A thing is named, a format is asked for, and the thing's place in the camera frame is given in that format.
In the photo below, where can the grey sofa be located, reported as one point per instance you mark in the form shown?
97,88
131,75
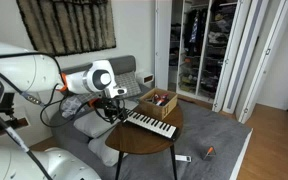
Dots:
122,64

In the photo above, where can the narrow white wardrobe door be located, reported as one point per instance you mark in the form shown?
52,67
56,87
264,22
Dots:
163,43

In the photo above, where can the black and white keyboard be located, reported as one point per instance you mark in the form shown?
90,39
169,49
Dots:
150,124

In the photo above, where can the wooden box with items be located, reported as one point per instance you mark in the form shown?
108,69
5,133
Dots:
160,108

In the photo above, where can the white bedside cabinet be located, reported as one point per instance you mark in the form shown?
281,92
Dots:
145,78

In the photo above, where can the grey carpet with white edge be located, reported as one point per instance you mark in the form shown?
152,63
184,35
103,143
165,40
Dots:
210,133

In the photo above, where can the white folding door grey stripe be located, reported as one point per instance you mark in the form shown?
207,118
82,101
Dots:
242,56

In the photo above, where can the white remote control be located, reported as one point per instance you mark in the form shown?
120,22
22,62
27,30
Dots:
183,158

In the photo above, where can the dark hanging clothes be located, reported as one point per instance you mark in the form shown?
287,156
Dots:
194,30

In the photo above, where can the shaggy brown wall hanging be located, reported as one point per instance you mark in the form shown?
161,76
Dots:
67,26

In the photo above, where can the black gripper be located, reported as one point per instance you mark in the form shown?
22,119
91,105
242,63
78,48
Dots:
108,104

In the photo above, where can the patterned dark pillow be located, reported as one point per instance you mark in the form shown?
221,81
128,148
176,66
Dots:
73,105

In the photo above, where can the round wooden side table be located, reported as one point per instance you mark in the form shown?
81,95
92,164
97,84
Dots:
140,138

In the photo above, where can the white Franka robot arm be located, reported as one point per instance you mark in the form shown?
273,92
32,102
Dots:
17,70

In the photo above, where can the small light grey cushion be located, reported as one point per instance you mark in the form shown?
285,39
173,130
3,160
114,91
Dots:
105,154

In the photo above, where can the open white wardrobe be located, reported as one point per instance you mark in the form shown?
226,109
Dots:
200,50

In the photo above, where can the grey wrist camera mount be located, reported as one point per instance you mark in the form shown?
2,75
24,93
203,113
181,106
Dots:
116,91

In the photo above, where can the large light grey cushion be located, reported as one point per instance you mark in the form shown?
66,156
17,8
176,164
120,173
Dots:
90,123

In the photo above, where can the red tool in box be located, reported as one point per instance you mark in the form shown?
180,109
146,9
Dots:
159,98

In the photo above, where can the checked grey pillow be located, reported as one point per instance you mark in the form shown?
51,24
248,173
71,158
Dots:
129,83

